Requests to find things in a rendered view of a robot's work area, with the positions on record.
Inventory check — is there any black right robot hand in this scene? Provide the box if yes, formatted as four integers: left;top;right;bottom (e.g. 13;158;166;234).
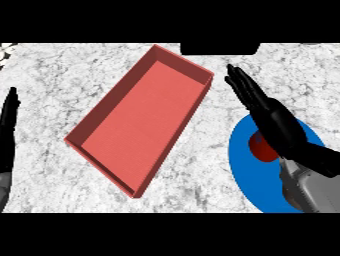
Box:
223;63;340;179

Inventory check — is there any red can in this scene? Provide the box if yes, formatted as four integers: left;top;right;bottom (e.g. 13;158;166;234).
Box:
246;131;280;163

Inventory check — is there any blue plate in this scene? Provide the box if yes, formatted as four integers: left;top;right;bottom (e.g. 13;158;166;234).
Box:
227;114;326;214

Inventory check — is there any red cardboard box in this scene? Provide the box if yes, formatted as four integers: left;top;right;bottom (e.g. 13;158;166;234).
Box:
62;43;215;200

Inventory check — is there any black appliance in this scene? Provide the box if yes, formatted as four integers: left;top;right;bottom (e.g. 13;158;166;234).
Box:
178;43;261;56

